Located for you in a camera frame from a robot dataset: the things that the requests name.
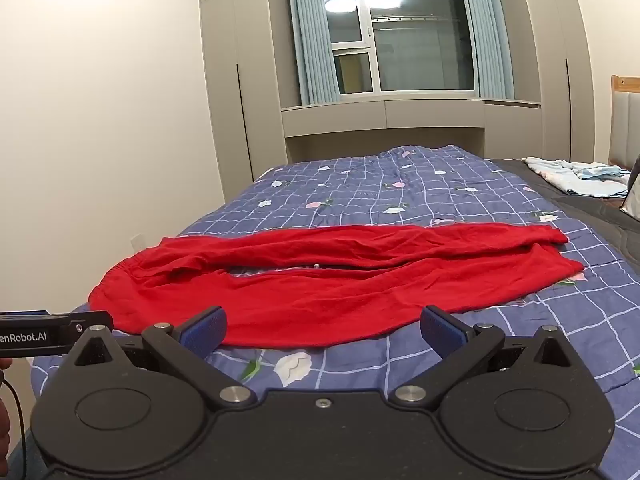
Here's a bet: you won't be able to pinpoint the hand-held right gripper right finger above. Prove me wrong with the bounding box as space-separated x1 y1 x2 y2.
391 305 583 407

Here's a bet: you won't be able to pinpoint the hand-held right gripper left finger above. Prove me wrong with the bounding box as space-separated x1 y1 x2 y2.
61 306 258 408

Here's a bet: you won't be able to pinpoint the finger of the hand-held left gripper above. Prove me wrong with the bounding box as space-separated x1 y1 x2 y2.
67 311 115 335

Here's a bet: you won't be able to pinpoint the red pants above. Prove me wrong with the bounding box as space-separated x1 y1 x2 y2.
88 224 586 349

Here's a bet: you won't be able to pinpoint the person's left forearm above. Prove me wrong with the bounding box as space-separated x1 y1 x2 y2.
0 357 12 461

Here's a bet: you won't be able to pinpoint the blue floral checked quilt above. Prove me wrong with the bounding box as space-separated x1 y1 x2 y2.
30 145 640 480

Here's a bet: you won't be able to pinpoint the dark grey bed sheet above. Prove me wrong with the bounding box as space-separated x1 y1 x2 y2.
487 157 640 271

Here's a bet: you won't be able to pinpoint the white patterned pillow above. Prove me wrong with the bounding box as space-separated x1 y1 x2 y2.
522 156 632 198

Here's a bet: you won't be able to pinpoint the beige window sill cabinet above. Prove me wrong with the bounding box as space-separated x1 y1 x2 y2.
280 97 543 166

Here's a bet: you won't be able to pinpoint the grey pillow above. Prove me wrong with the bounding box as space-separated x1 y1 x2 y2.
619 155 640 221

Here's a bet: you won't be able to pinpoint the beige wardrobe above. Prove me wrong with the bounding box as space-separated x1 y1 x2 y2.
515 0 626 166
198 0 288 188

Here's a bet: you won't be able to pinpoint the padded wooden headboard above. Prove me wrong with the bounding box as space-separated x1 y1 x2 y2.
607 75 640 171

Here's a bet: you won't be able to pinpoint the light blue curtain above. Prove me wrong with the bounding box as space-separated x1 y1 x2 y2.
285 0 342 107
452 0 516 101

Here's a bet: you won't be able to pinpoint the black cable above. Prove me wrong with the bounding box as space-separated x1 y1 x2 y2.
0 367 32 461

